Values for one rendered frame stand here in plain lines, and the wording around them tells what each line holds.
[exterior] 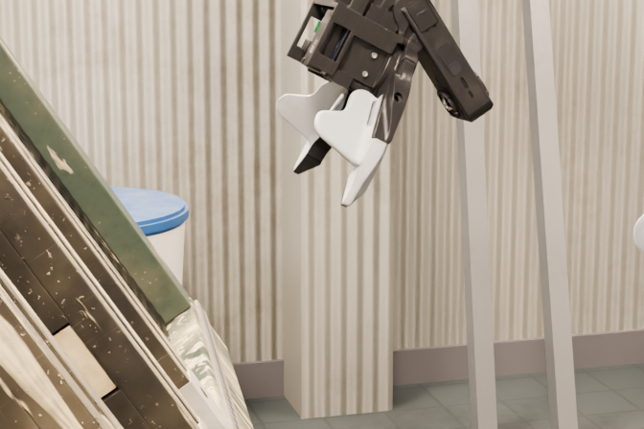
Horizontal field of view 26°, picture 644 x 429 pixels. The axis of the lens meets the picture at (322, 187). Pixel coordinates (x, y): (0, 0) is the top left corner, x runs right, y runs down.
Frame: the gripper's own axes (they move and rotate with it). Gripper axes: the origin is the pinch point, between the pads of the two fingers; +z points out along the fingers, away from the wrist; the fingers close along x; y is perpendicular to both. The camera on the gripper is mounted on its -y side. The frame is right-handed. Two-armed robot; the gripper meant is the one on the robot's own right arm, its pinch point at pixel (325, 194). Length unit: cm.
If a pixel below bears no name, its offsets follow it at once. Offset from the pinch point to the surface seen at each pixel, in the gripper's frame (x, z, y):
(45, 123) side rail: -117, 15, 8
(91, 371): -25.6, 26.8, 4.8
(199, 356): -89, 34, -24
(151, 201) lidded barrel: -287, 38, -50
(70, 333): -25.8, 24.2, 8.3
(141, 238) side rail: -115, 25, -14
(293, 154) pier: -307, 9, -88
